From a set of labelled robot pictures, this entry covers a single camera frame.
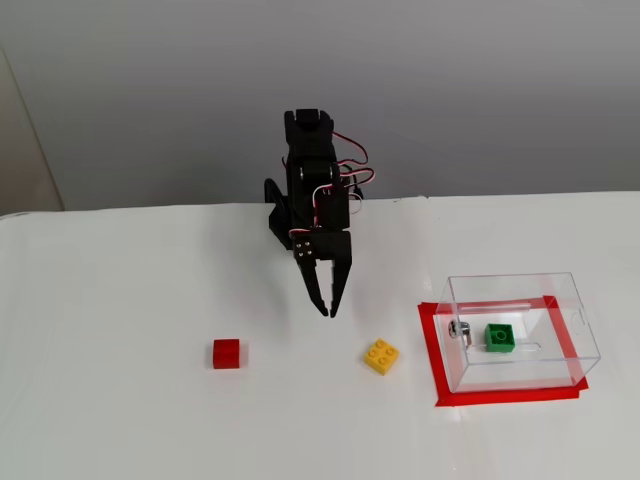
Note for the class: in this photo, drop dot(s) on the green lego brick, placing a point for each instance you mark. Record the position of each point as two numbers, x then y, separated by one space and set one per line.
499 338

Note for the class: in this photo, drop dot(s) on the black robot base clamp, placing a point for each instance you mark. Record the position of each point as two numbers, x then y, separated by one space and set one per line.
276 220

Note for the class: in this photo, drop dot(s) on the red tape frame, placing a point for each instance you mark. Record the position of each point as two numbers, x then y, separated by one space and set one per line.
430 345

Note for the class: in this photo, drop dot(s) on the metal box lock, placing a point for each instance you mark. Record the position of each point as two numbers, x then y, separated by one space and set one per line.
459 329

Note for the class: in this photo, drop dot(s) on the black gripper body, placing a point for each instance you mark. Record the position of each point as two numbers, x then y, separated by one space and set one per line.
331 246

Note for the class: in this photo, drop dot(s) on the yellow lego brick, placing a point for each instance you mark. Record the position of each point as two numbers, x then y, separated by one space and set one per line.
381 356

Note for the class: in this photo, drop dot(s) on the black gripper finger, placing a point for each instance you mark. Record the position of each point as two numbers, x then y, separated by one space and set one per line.
341 280
309 270

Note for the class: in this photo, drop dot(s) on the transparent plastic box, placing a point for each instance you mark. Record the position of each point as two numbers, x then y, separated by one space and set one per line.
550 350

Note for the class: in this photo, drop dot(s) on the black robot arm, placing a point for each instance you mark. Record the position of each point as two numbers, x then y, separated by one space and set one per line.
307 145

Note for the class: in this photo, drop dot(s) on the red lego brick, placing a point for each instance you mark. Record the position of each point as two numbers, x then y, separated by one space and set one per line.
227 354

